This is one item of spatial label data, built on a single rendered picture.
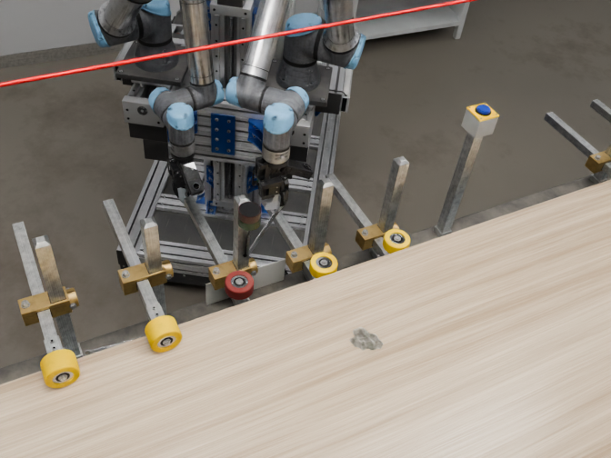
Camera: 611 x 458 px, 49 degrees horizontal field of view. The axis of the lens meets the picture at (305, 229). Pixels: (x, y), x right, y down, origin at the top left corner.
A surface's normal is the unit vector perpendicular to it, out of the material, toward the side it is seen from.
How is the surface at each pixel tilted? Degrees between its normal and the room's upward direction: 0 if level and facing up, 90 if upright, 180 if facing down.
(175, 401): 0
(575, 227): 0
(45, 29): 90
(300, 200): 0
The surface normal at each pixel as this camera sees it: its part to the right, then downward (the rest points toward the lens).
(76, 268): 0.09, -0.69
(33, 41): 0.40, 0.69
